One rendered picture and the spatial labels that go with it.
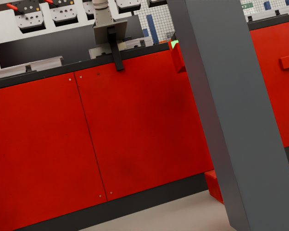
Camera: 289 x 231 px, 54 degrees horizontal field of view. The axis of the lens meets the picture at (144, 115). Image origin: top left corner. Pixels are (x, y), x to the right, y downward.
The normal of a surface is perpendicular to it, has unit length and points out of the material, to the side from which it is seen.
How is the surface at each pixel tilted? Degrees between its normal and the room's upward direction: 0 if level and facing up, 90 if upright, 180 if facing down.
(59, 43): 90
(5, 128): 90
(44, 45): 90
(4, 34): 90
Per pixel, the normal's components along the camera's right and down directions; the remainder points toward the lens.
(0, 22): 0.28, -0.13
